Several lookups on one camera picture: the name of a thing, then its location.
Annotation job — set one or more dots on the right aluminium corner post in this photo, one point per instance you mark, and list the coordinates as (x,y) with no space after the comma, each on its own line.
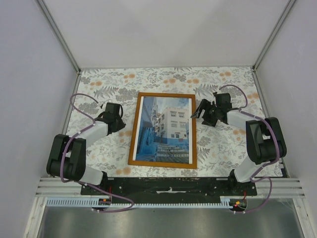
(280,22)

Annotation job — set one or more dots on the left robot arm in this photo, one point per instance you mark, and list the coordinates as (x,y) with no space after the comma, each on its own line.
(67,159)

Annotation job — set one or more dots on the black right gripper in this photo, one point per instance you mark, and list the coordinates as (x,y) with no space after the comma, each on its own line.
(203,105)

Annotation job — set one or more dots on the building photo print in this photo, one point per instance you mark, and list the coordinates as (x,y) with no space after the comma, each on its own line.
(166,131)

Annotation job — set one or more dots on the aluminium corner post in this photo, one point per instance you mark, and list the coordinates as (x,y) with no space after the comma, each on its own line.
(280,22)
(57,32)

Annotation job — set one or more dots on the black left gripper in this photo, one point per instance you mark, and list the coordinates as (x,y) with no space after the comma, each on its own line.
(121,125)

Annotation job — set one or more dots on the floral patterned table mat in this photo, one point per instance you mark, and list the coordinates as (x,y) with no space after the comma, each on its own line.
(219,149)

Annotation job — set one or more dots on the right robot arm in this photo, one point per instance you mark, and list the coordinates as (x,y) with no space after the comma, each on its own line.
(264,138)

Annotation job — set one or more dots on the aluminium rail frame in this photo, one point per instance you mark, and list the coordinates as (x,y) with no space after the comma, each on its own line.
(279,210)

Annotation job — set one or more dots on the light blue cable duct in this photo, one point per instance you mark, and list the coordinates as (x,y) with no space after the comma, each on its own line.
(97,202)

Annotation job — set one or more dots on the left aluminium corner post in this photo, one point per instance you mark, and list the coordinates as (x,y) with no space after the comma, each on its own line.
(57,32)

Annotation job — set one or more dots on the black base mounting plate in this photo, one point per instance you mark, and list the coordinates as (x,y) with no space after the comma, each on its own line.
(201,189)

